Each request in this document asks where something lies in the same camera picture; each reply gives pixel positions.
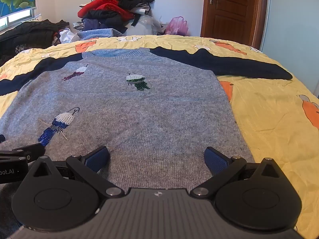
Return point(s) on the brown wooden door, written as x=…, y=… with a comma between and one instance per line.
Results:
x=231, y=17

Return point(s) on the window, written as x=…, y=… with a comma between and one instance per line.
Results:
x=17, y=16

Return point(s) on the pile of clothes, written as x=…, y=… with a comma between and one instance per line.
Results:
x=109, y=7

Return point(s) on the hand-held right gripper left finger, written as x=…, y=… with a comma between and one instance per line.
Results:
x=97, y=159

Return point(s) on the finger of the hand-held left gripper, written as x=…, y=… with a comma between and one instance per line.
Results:
x=2, y=139
x=30, y=150

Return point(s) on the white crumpled cloth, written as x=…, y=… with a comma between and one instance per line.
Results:
x=68, y=36

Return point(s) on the pink plastic bag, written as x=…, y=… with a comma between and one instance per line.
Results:
x=177, y=26

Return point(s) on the black jacket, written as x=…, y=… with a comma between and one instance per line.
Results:
x=27, y=34

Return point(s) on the light blue knit sweater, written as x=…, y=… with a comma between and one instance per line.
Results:
x=99, y=33

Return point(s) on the clear plastic bag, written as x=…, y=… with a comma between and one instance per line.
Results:
x=144, y=26

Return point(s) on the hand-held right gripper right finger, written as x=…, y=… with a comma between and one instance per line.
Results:
x=214, y=161

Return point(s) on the grey sweater with navy sleeves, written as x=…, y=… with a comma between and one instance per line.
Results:
x=149, y=117

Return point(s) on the yellow printed blanket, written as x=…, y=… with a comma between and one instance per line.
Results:
x=274, y=117

